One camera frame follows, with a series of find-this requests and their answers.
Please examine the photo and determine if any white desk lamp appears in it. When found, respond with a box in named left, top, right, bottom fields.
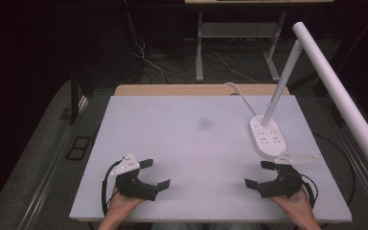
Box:
left=249, top=21, right=368, bottom=169

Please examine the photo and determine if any metal floor rail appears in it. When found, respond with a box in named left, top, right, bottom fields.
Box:
left=14, top=95, right=91, bottom=230
left=318, top=95, right=368, bottom=226

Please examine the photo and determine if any white flat lamp cable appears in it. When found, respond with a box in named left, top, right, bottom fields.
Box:
left=224, top=81, right=259, bottom=117

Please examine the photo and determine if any white floor cable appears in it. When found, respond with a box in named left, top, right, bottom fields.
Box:
left=210, top=50, right=261, bottom=85
left=123, top=0, right=170, bottom=84

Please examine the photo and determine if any black rectangular frame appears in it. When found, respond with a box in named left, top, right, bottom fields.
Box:
left=64, top=135, right=93, bottom=161

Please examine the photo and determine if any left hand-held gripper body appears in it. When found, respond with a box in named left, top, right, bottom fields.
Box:
left=109, top=151, right=160, bottom=202

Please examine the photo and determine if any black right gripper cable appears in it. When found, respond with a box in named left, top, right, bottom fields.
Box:
left=300, top=172, right=319, bottom=209

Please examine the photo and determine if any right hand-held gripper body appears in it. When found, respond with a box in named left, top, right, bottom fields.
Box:
left=258, top=151, right=319, bottom=199

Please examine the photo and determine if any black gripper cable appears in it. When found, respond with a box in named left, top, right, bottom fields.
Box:
left=101, top=160, right=123, bottom=216
left=300, top=172, right=319, bottom=209

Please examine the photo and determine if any person's right hand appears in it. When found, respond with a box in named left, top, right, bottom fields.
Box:
left=267, top=187, right=313, bottom=218

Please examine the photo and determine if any grey metal desk frame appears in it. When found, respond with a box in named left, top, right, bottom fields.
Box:
left=184, top=0, right=334, bottom=83

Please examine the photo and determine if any black stand leg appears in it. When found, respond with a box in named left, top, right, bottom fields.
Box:
left=69, top=71, right=81, bottom=126

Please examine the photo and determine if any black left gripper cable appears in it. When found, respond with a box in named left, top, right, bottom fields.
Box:
left=101, top=160, right=123, bottom=216

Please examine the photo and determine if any person's left hand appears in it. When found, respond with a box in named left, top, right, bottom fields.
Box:
left=106, top=187, right=146, bottom=216

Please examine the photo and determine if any thin black floor cable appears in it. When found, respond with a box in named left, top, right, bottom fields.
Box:
left=311, top=133, right=357, bottom=207

